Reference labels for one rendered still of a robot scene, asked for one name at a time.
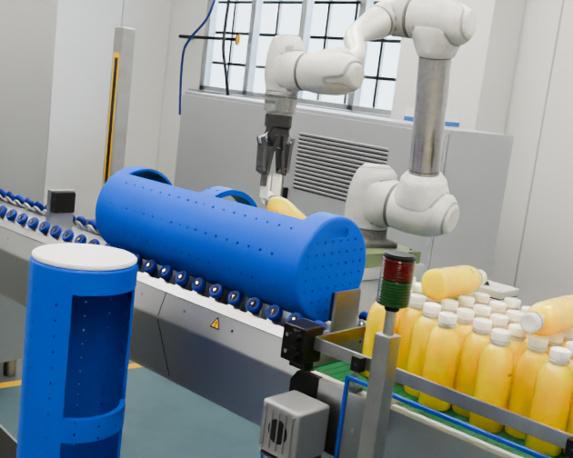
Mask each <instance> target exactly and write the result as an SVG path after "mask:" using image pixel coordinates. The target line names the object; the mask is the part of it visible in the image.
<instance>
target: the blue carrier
mask: <svg viewBox="0 0 573 458"><path fill-rule="evenodd" d="M229 195H231V196H232V197H233V198H234V199H235V200H236V202H233V201H229V200H226V199H222V197H225V196H229ZM95 221H96V225H97V228H98V231H99V233H100V234H101V236H102V238H103V239H104V240H105V241H106V242H107V243H108V244H111V245H113V247H114V248H118V249H125V250H126V251H128V252H129V253H131V254H139V255H141V257H142V259H145V260H147V261H148V260H150V259H153V260H155V261H156V263H157V264H159V265H162V266H164V265H170V266H171V267H172V268H173V270H175V271H177V272H181V271H186V272H187V273H188V274H189V276H192V277H195V278H197V277H203V278H204V279H205V280H206V282H207V283H210V284H222V285H223V286H224V289H227V290H229V291H231V292H232V291H235V290H238V291H240V292H241V293H242V295H243V296H246V297H249V298H253V297H258V298H259V299H260V300H261V301H262V303H264V304H268V305H273V304H278V305H279V306H280V307H281V308H282V310H284V311H286V312H289V313H295V312H298V313H301V314H302V315H303V316H304V318H306V319H308V320H311V321H316V320H320V321H323V322H327V321H328V317H329V311H330V304H331V297H332V293H334V292H340V291H345V290H351V289H357V288H359V286H360V284H361V282H362V278H363V275H364V271H365V265H366V246H365V241H364V237H363V235H362V233H361V231H360V229H359V227H358V226H357V225H356V224H355V223H354V222H353V221H352V220H351V219H349V218H347V217H345V216H341V215H337V214H331V213H326V212H319V213H315V214H311V215H310V216H308V217H307V218H305V219H304V220H302V219H299V218H295V217H292V216H288V215H284V214H279V213H275V212H271V211H268V210H264V209H261V208H258V207H257V205H256V203H255V201H254V200H253V199H252V198H251V197H250V196H249V195H248V194H246V193H244V192H241V191H238V190H235V189H231V188H227V187H223V186H214V187H209V188H207V189H205V190H203V191H202V192H200V193H199V192H195V191H191V190H187V189H184V188H181V187H177V186H173V185H172V184H171V183H170V181H169V180H168V179H167V177H166V176H165V175H163V174H162V173H160V172H158V171H157V170H154V169H150V168H146V167H143V166H129V167H126V168H123V169H121V170H119V171H118V172H116V173H115V174H113V175H112V176H111V177H110V178H109V179H108V180H107V181H106V183H105V184H104V186H103V188H102V189H101V191H100V194H99V196H98V198H97V202H96V207H95Z"/></svg>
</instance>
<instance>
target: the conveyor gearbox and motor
mask: <svg viewBox="0 0 573 458"><path fill-rule="evenodd" d="M328 416H329V405H328V404H326V403H322V402H320V401H319V400H317V399H314V398H312V397H310V396H308V395H306V394H303V393H301V392H299V391H296V390H293V391H290V392H286V393H281V394H278V395H274V396H271V397H267V398H266V399H265V400H264V404H263V412H262V419H261V427H260V435H259V442H258V447H259V448H260V450H259V455H260V457H261V458H321V454H322V453H323V452H324V448H325V441H326V435H327V422H328Z"/></svg>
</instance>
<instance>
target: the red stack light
mask: <svg viewBox="0 0 573 458"><path fill-rule="evenodd" d="M415 266H416V261H414V262H411V263H406V262H398V261H393V260H389V259H387V258H386V257H385V256H383V257H382V264H381V270H380V277H381V278H383V279H385V280H388V281H391V282H396V283H411V282H413V280H414V273H415Z"/></svg>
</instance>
